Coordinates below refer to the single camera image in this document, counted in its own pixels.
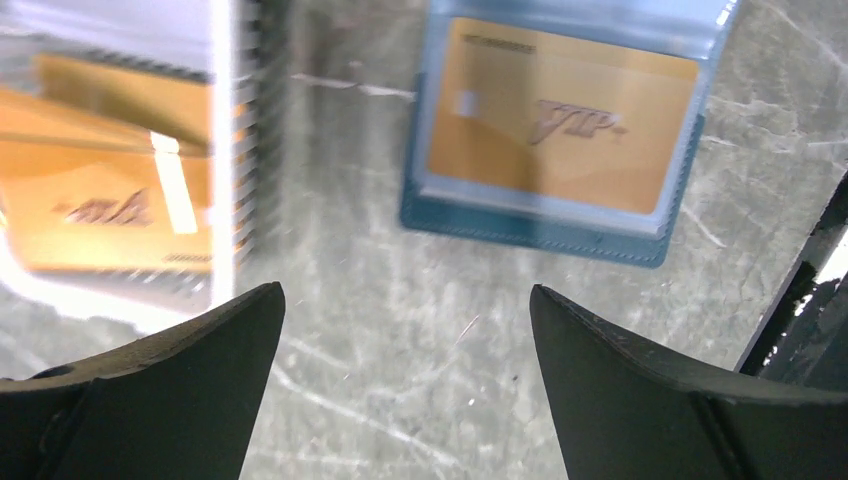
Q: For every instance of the gold credit card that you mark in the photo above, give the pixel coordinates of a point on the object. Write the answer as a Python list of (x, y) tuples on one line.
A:
[(572, 119), (106, 168)]

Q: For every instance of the white plastic basket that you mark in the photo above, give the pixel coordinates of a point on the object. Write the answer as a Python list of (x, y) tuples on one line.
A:
[(212, 41)]

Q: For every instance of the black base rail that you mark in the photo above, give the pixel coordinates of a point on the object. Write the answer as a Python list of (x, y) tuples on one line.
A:
[(802, 337)]

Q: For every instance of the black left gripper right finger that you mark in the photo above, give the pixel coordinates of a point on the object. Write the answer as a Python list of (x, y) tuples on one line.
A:
[(626, 407)]

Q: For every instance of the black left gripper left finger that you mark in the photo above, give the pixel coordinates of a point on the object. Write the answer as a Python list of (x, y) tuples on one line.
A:
[(178, 404)]

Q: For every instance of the blue card holder wallet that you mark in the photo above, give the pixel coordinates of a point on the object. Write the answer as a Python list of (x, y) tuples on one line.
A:
[(694, 30)]

